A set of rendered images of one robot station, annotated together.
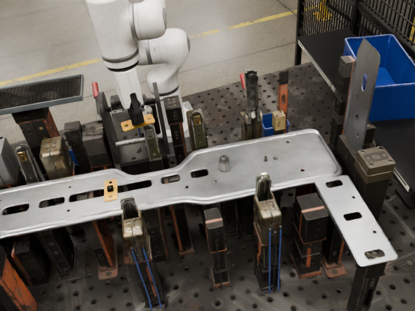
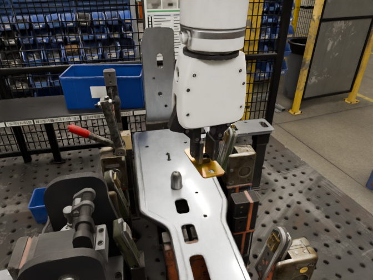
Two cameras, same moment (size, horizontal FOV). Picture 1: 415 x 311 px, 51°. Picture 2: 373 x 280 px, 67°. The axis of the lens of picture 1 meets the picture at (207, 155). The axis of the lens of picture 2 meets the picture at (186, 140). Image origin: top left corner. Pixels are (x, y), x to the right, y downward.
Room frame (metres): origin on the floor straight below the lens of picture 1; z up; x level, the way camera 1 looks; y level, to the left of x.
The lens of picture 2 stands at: (0.97, 0.55, 1.50)
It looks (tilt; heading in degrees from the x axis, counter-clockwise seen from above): 31 degrees down; 264
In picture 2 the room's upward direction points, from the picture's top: straight up
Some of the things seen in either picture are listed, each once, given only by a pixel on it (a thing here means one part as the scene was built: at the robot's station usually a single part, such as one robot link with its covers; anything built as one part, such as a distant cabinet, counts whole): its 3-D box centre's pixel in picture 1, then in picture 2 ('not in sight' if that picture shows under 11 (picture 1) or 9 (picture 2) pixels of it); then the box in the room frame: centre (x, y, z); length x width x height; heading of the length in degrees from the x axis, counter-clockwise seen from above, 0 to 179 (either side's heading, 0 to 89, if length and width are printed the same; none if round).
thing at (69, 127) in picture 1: (88, 171); not in sight; (1.10, 0.41, 0.90); 0.05 x 0.05 x 0.40; 6
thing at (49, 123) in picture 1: (49, 150); not in sight; (1.20, 0.56, 0.92); 0.10 x 0.08 x 0.45; 96
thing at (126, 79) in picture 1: (126, 78); (208, 83); (0.90, 0.17, 1.36); 0.10 x 0.07 x 0.11; 16
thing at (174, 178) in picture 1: (178, 212); (188, 274); (0.92, 0.11, 0.84); 0.12 x 0.05 x 0.29; 6
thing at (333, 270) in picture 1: (336, 233); not in sight; (0.77, -0.35, 0.84); 0.11 x 0.06 x 0.29; 6
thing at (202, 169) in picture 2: (137, 121); (203, 159); (0.90, 0.17, 1.23); 0.08 x 0.04 x 0.01; 106
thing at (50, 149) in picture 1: (69, 189); not in sight; (1.03, 0.47, 0.89); 0.13 x 0.11 x 0.38; 6
